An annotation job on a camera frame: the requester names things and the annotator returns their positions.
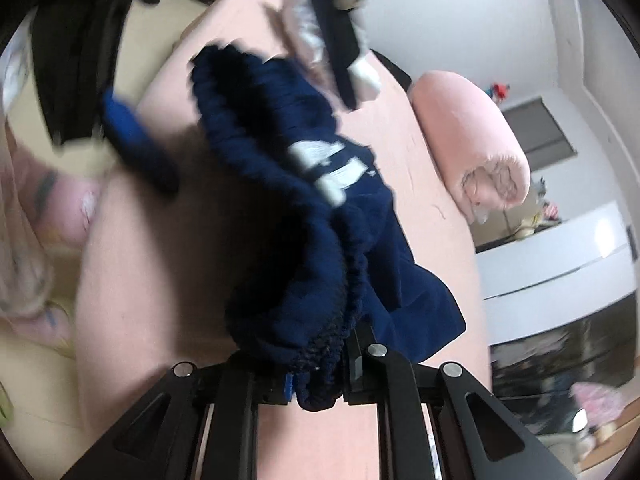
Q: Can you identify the navy blue white-striped garment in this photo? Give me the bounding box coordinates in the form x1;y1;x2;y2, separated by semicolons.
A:
189;45;466;411

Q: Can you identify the bed with pink sheet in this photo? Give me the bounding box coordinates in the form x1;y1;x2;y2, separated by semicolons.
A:
75;0;493;480

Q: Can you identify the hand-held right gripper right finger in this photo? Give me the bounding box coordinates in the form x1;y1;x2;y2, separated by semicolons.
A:
344;325;576;480

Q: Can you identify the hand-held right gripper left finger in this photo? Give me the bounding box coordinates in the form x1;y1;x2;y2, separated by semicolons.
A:
65;350;297;480

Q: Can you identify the pink printed hanging garment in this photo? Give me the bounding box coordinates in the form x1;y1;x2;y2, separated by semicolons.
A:
570;381;637;428

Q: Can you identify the dark grey door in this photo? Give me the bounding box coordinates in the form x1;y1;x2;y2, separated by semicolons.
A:
500;97;576;161

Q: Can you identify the black glass wardrobe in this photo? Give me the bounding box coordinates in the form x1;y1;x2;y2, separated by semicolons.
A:
489;296;640;436

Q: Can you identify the rolled pink blanket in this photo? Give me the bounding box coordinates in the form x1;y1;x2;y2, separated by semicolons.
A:
410;71;531;224

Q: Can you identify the pink printed cloth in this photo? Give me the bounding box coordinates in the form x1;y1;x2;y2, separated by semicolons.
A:
0;125;103;321

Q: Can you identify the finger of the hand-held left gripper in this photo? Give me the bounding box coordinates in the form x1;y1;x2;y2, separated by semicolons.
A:
100;89;182;196
300;0;383;111

